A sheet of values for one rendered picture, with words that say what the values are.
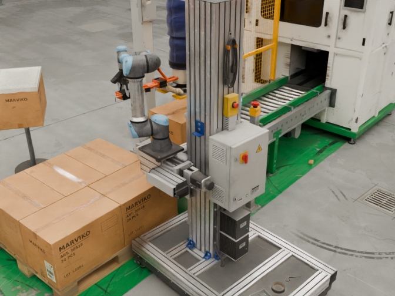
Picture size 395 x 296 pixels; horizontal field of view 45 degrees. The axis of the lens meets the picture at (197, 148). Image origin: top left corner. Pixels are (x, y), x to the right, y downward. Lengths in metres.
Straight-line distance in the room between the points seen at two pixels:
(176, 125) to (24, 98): 1.54
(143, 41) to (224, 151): 2.26
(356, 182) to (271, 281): 1.94
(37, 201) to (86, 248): 0.54
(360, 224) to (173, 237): 1.67
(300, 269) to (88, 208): 1.58
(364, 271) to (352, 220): 0.66
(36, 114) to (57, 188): 1.07
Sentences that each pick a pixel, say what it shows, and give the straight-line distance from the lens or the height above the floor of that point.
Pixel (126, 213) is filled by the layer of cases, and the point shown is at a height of 0.44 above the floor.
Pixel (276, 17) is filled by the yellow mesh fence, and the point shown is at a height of 1.31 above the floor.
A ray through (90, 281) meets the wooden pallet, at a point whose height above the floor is 0.02.
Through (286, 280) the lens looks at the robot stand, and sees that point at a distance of 3.46.
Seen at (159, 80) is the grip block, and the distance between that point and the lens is 3.78.
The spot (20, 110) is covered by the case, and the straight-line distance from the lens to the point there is 4.73.
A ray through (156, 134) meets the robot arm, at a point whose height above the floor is 1.17.
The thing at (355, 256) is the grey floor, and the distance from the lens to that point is 4.10.
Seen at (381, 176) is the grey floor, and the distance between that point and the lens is 5.24.
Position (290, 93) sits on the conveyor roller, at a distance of 5.63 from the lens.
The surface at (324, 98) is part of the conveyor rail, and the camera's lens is 5.53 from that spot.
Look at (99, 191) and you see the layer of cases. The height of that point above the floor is 0.54.
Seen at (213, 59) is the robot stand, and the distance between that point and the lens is 2.81.
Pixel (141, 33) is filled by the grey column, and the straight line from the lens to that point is 4.88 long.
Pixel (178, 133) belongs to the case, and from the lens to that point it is 3.86.
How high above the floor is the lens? 2.55
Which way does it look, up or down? 28 degrees down
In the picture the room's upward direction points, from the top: straight up
